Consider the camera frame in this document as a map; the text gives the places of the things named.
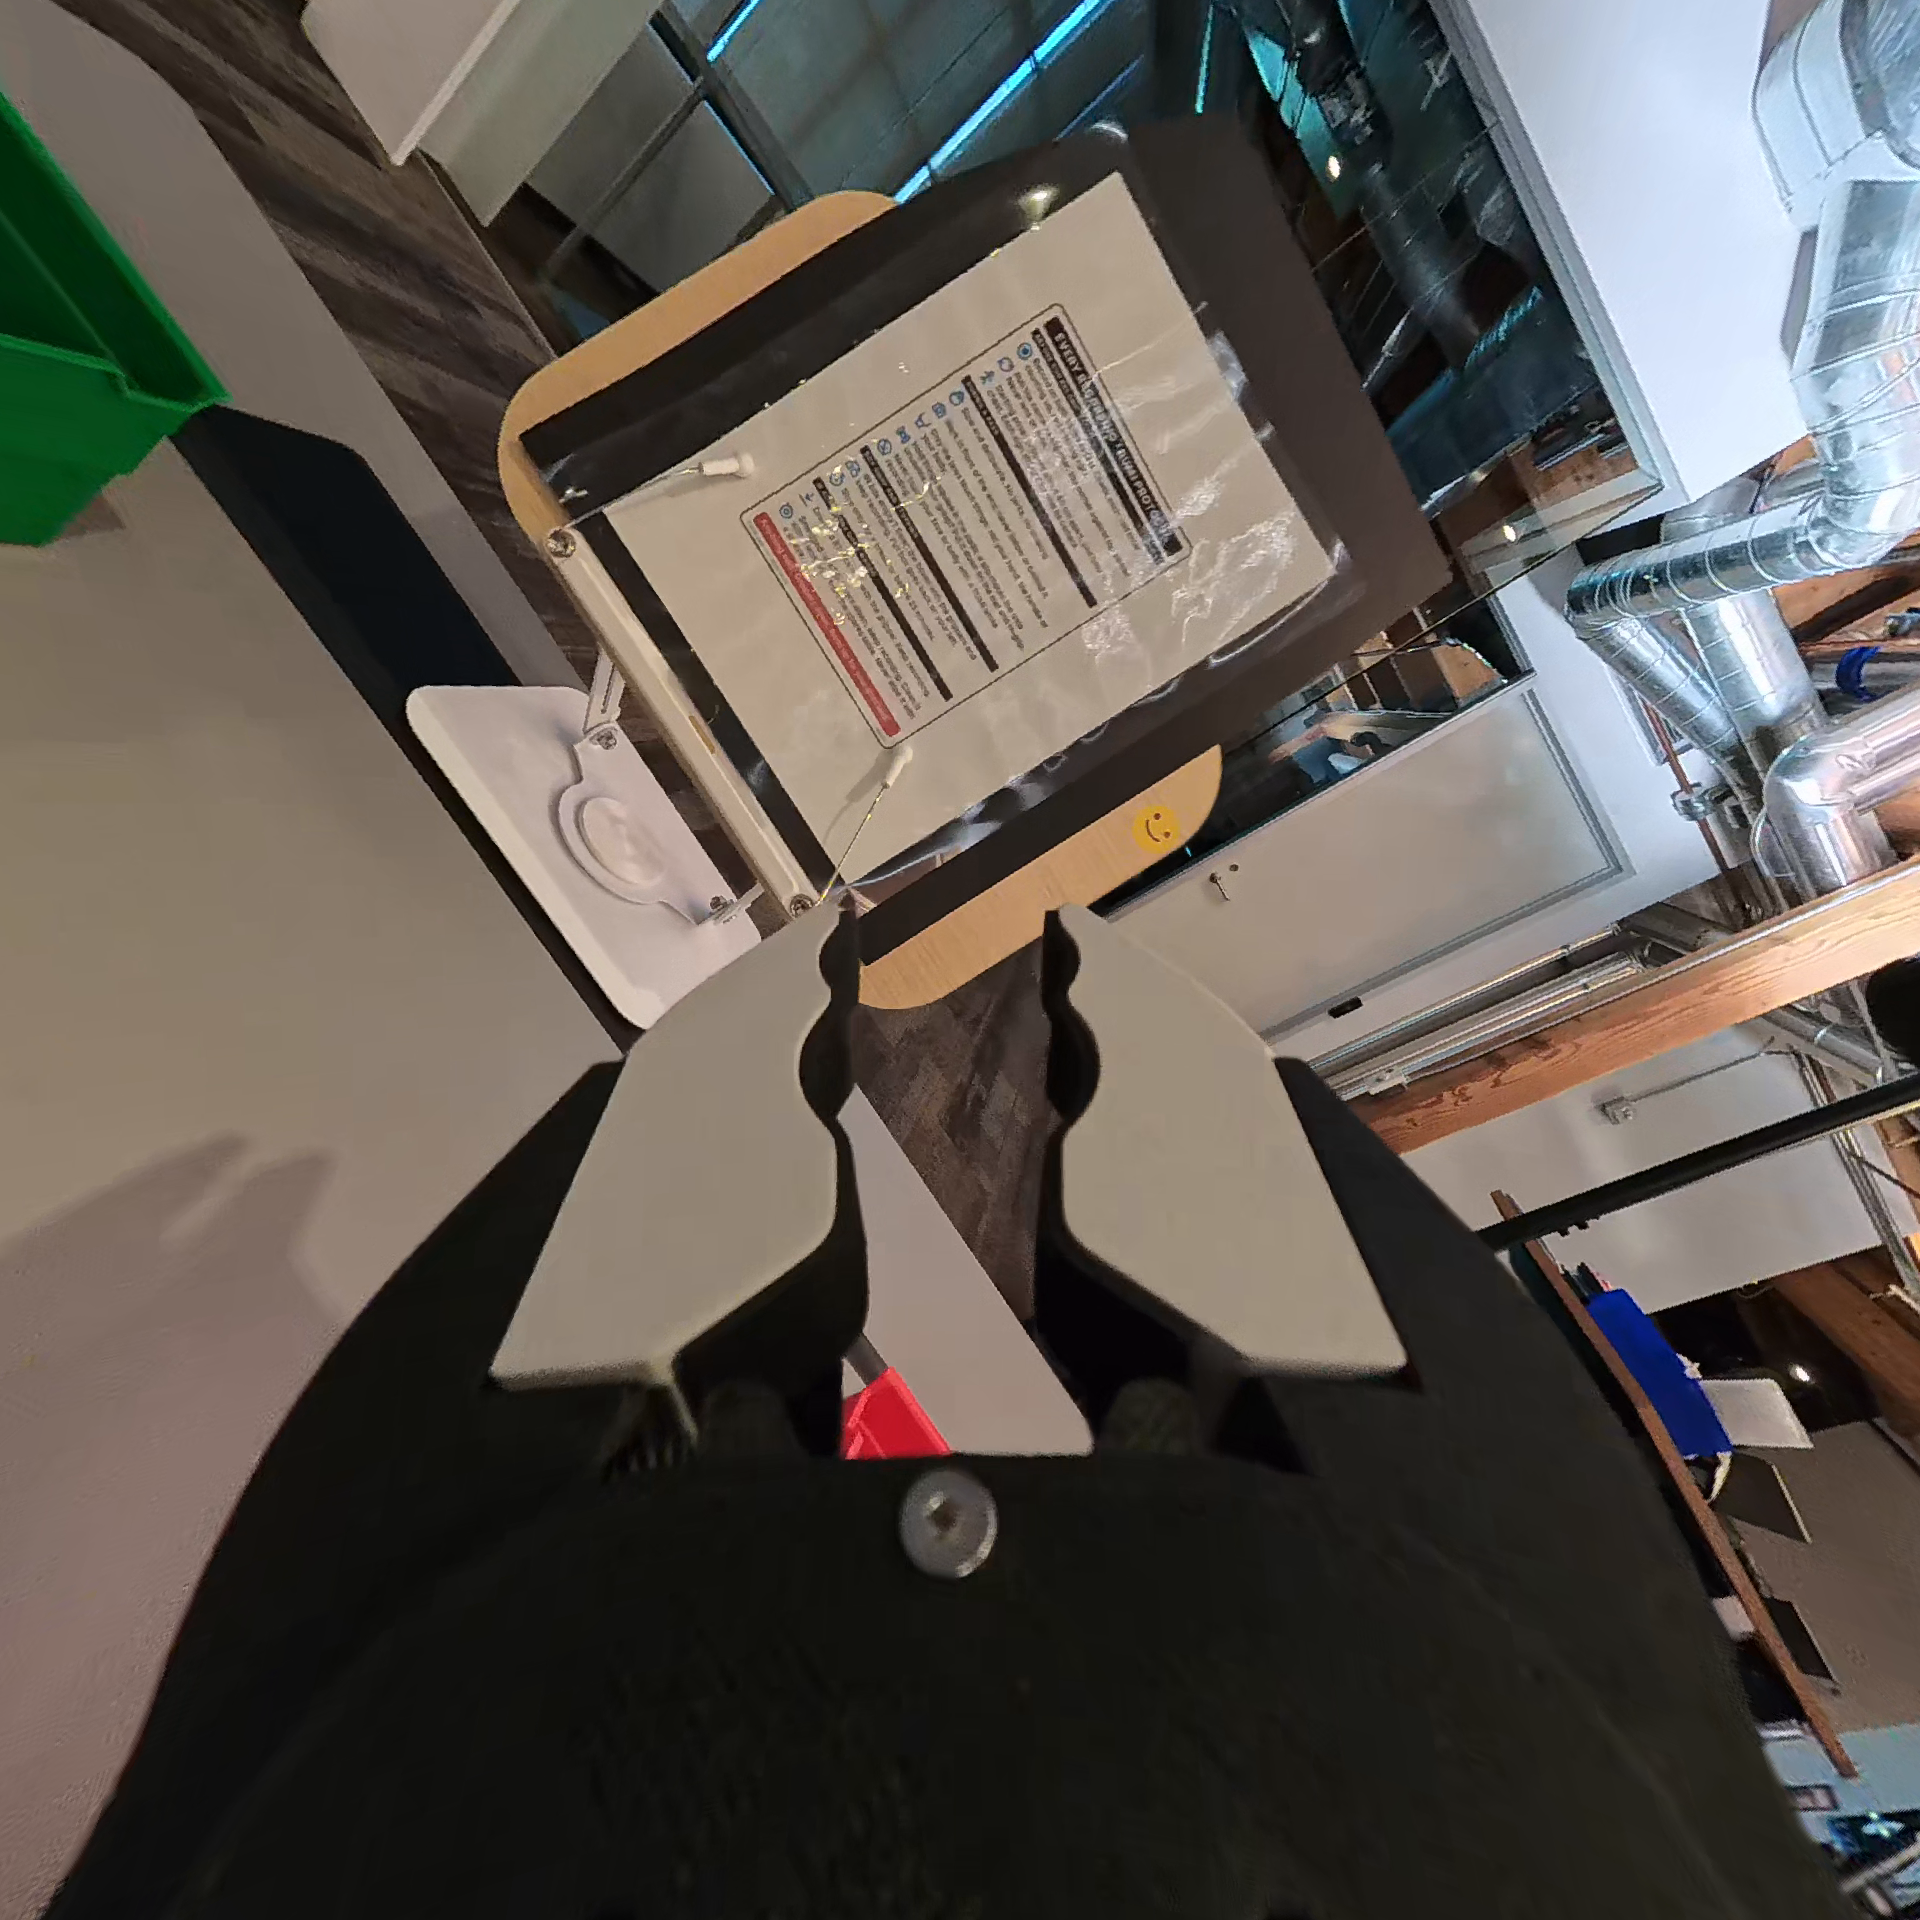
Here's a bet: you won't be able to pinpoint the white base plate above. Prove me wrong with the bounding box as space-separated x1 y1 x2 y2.
408 681 768 1030

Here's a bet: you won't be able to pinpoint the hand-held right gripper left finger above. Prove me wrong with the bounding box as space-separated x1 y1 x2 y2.
487 902 874 1439

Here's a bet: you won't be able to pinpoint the black pole stand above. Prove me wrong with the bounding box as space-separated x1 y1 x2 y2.
1476 1072 1920 1249

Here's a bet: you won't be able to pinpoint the blue plastic bin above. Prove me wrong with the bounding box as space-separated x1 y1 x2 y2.
1582 1284 1731 1468

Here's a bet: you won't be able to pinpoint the green plastic bin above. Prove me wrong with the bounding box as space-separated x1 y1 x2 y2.
0 89 231 550

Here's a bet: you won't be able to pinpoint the wooden post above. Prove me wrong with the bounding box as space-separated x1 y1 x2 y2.
1346 861 1920 1158

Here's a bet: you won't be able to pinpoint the wooden desk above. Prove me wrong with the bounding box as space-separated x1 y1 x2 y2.
1491 1188 1863 1782

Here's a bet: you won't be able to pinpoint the acrylic instruction sign holder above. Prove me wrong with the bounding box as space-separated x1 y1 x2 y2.
516 113 1460 961

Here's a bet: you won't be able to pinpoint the rounded wooden board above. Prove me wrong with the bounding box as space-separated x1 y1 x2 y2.
496 190 1225 1016

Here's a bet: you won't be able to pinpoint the dark desk inset panel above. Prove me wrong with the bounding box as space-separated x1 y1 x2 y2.
171 401 521 724

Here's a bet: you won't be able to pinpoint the silver air ducts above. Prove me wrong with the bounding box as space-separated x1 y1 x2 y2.
1564 0 1920 904

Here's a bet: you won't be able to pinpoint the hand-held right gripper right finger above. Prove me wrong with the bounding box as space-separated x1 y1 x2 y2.
1032 902 1412 1383

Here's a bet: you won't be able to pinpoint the red plastic bin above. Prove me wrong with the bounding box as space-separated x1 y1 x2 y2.
839 1368 955 1460

